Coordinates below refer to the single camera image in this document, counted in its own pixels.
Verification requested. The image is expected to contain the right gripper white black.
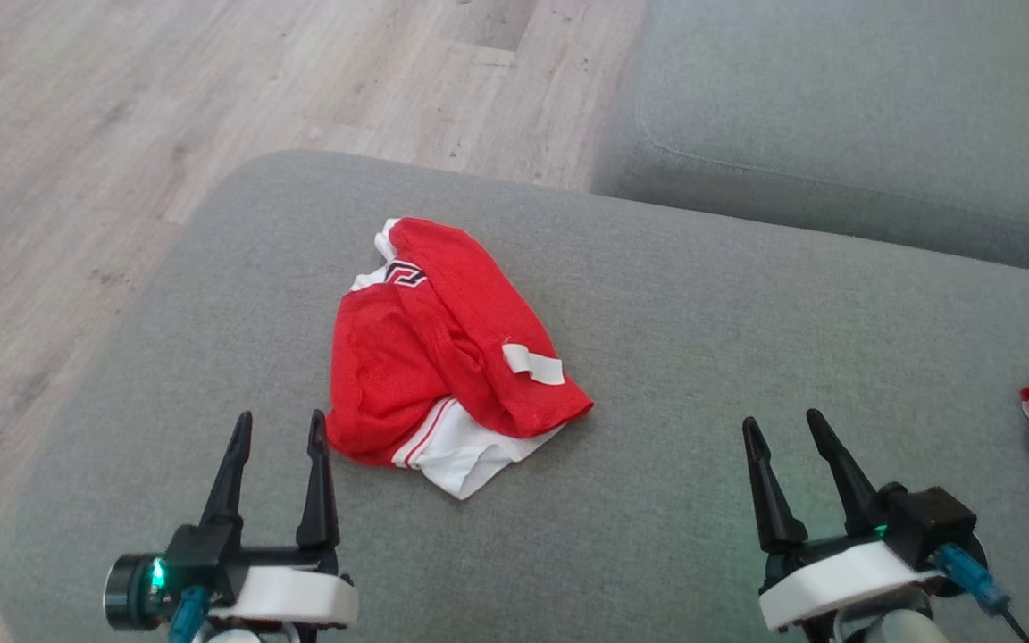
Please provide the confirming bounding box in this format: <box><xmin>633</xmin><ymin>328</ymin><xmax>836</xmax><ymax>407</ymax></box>
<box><xmin>741</xmin><ymin>408</ymin><xmax>990</xmax><ymax>643</ymax></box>

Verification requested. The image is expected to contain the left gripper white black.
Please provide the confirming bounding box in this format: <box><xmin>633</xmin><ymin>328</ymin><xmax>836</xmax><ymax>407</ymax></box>
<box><xmin>104</xmin><ymin>409</ymin><xmax>360</xmax><ymax>632</ymax></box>

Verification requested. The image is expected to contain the red white sports jersey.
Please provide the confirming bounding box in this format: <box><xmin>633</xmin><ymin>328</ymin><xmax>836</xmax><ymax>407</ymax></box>
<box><xmin>325</xmin><ymin>217</ymin><xmax>595</xmax><ymax>501</ymax></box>

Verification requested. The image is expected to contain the grey sofa seat cushion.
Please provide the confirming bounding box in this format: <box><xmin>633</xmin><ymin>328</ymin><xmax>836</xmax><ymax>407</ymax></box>
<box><xmin>0</xmin><ymin>149</ymin><xmax>1029</xmax><ymax>643</ymax></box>

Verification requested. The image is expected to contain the left arm cable teal plug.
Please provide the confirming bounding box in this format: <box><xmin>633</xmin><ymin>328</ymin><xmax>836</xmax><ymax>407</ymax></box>
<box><xmin>166</xmin><ymin>585</ymin><xmax>213</xmax><ymax>643</ymax></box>

